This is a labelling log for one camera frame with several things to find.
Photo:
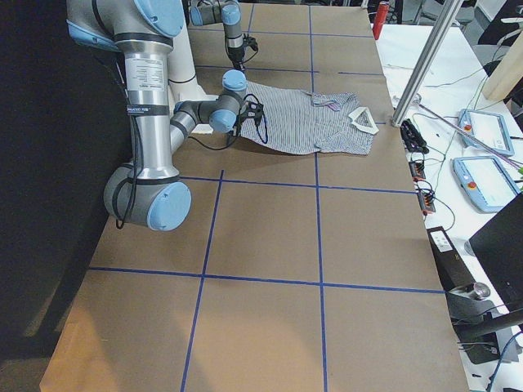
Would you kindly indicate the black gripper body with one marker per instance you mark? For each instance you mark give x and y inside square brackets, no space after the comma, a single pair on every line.
[236,130]
[235,55]

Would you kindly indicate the navy white striped polo shirt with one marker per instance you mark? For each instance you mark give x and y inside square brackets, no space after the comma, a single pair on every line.
[301,122]

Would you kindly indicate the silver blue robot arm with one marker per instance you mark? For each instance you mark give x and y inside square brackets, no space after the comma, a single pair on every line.
[227,13]
[164,100]

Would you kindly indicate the red cylinder bottle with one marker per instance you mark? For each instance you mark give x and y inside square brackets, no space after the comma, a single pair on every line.
[380,18]

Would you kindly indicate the black orange usb hub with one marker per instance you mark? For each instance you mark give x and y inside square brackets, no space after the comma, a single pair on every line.
[425,192]

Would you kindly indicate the far blue teach pendant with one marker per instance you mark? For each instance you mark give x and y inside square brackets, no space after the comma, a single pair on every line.
[490,129]

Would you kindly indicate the blue teach pendant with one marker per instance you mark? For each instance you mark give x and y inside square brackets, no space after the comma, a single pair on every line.
[490,129]
[485,181]

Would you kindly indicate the near blue teach pendant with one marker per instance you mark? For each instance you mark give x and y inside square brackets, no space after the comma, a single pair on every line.
[485,181]

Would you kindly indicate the black box with white label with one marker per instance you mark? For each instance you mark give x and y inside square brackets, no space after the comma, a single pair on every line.
[451,268]

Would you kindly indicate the black monitor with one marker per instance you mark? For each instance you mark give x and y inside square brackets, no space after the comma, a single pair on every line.
[497,245]

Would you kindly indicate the black camera clamp device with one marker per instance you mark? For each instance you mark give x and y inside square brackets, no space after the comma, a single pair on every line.
[412,138]

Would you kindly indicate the aluminium frame post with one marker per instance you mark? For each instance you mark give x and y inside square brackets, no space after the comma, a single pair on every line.
[436,37]

